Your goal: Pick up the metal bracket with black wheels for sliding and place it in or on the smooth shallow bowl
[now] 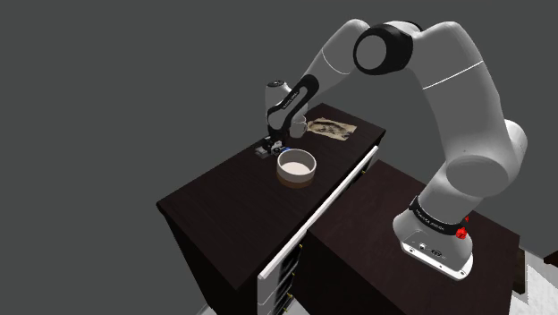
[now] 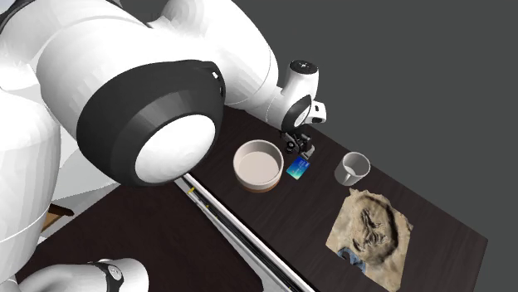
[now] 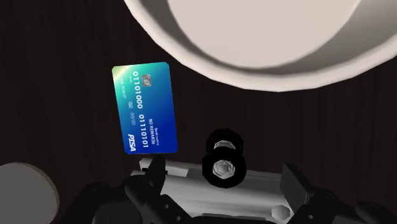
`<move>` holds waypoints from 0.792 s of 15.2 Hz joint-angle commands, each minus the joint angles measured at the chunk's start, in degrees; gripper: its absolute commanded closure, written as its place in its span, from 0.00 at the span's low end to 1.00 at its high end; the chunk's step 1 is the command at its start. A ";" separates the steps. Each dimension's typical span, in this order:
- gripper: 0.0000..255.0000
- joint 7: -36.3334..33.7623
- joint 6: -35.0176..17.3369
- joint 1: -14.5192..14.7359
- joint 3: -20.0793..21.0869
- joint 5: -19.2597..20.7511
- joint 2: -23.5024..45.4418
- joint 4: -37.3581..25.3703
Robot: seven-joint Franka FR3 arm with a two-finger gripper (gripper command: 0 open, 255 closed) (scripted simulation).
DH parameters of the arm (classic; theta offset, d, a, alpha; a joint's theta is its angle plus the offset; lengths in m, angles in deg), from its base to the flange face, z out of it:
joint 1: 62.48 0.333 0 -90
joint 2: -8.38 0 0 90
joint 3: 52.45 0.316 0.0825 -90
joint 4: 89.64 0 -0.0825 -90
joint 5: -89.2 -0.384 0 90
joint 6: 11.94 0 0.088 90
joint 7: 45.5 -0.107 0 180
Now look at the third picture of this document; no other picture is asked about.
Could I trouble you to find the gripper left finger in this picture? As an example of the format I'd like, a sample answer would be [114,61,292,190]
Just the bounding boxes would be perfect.
[59,156,193,224]

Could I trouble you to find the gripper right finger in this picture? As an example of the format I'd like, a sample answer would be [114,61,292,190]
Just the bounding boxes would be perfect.
[280,162,397,224]

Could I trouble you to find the pale grey flat device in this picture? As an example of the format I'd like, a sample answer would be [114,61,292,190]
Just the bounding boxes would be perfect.
[130,157,296,224]

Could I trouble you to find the small black dumbbell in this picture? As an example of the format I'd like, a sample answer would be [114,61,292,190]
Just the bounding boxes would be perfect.
[201,127,247,190]

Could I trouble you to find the blue green bank card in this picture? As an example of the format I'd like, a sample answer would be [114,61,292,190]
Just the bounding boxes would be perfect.
[111,61,179,155]

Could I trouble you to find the beige round object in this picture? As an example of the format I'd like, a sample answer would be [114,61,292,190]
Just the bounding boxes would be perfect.
[0,162,60,224]

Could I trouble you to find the large white bowl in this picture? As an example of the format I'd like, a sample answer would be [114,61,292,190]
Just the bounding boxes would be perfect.
[123,0,397,92]

